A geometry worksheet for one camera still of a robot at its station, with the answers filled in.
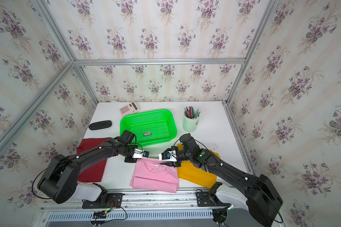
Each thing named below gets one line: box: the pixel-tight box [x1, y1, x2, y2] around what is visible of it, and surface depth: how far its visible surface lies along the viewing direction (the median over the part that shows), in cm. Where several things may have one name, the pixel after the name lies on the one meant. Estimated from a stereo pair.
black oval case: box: [88, 120, 113, 131], surface depth 104 cm
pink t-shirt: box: [129, 157, 180, 194], surface depth 80 cm
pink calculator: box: [119, 100, 140, 116], surface depth 114 cm
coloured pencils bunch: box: [183, 105, 201, 119], surface depth 97 cm
